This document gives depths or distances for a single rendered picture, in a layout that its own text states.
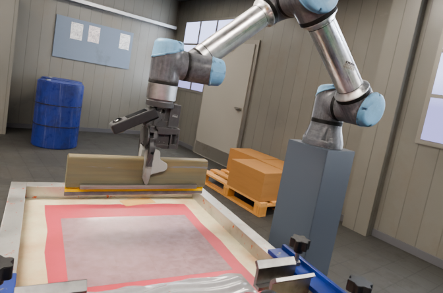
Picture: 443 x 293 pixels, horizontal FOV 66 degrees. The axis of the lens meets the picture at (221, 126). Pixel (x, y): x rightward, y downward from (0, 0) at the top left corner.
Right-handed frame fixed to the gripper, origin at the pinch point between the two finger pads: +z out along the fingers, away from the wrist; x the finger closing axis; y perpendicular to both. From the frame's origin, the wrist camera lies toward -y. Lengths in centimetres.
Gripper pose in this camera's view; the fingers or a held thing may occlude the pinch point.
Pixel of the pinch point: (141, 176)
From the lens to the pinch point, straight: 91.2
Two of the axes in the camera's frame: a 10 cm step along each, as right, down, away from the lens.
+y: 8.7, 0.9, 4.8
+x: -4.6, -1.8, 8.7
